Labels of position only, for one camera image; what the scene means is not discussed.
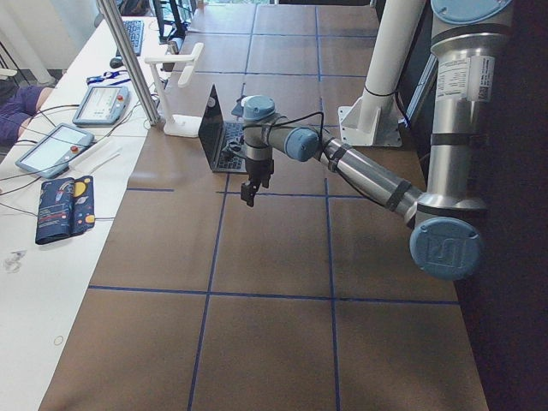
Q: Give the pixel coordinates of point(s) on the white computer mouse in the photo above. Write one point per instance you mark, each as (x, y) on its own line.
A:
(244, 100)

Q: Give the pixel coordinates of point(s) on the black mouse pad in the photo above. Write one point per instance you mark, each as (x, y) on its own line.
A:
(238, 109)

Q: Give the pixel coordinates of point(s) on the black keyboard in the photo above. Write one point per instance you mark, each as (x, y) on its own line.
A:
(135, 32)

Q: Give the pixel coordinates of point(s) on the near teach pendant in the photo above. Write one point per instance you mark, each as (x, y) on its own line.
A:
(51, 156)

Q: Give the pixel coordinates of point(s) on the white desk lamp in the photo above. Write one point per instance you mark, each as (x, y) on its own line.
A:
(177, 124)

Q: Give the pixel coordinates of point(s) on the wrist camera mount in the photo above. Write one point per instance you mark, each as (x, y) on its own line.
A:
(233, 148)

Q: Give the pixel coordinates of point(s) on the far teach pendant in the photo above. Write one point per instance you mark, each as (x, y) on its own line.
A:
(101, 106)

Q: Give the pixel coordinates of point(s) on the seated person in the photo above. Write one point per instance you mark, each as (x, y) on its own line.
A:
(18, 105)

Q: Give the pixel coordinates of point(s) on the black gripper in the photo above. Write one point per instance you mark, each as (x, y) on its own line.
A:
(259, 169)

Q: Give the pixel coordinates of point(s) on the aluminium frame post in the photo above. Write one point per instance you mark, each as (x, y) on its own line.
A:
(113, 19)

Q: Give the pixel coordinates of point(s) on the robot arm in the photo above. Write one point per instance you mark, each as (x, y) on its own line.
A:
(466, 38)

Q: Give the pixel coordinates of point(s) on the black desk mouse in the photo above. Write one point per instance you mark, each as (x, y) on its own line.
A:
(116, 62)

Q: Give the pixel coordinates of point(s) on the teach pendant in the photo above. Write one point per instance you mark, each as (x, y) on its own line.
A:
(51, 156)
(101, 106)

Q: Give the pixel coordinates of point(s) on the grey laptop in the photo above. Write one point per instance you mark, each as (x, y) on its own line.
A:
(214, 132)

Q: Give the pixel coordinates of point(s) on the space pattern pencil case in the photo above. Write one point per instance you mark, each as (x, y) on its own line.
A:
(66, 209)

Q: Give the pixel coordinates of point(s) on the black monitor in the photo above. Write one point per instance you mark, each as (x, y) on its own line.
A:
(170, 21)

